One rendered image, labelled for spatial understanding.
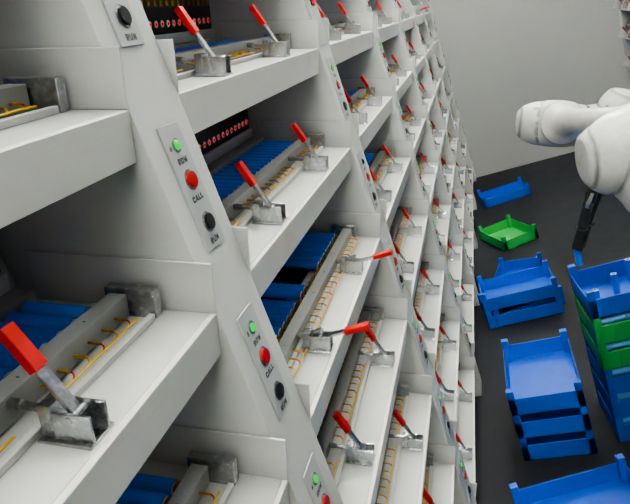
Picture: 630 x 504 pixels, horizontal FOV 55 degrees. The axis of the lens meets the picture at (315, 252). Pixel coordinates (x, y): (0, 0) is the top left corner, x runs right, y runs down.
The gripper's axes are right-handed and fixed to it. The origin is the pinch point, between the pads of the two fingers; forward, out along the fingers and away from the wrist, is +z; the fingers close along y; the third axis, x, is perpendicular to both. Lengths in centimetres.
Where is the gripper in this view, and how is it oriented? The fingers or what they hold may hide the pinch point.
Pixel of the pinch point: (581, 237)
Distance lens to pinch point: 184.6
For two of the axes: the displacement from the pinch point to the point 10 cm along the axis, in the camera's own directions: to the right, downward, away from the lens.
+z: -0.2, 8.4, 5.4
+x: -8.1, -3.3, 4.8
